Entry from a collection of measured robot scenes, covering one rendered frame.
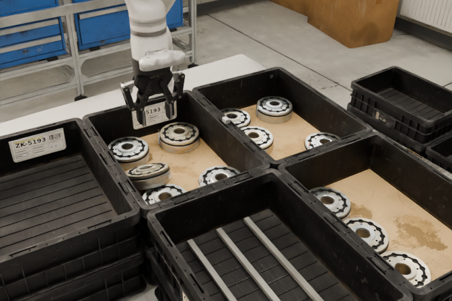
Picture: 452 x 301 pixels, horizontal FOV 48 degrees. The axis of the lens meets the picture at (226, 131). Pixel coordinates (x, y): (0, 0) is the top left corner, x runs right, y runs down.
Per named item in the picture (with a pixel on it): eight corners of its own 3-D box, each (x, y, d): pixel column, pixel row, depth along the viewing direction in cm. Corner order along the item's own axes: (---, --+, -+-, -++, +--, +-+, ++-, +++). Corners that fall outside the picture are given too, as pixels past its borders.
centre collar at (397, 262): (383, 265, 96) (383, 263, 96) (404, 257, 98) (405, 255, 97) (400, 284, 92) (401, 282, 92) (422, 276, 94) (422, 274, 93)
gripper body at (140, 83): (162, 40, 106) (165, 81, 111) (123, 48, 103) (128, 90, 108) (177, 54, 101) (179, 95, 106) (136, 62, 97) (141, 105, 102)
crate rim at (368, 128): (189, 95, 140) (189, 88, 139) (279, 72, 153) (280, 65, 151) (273, 175, 111) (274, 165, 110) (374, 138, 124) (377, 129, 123)
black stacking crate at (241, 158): (87, 155, 132) (81, 117, 126) (190, 125, 145) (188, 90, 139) (148, 255, 104) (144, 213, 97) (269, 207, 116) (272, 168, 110)
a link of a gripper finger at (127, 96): (123, 80, 104) (134, 103, 107) (115, 84, 103) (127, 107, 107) (128, 86, 102) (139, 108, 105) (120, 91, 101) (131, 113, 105)
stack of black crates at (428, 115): (334, 166, 241) (349, 81, 217) (377, 146, 256) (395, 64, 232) (404, 214, 214) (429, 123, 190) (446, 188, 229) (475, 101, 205)
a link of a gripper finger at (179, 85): (181, 73, 106) (174, 99, 109) (188, 74, 107) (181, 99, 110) (175, 68, 108) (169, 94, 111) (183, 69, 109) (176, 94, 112)
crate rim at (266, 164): (81, 123, 127) (79, 115, 126) (189, 96, 140) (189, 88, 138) (144, 221, 98) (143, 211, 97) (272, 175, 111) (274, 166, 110)
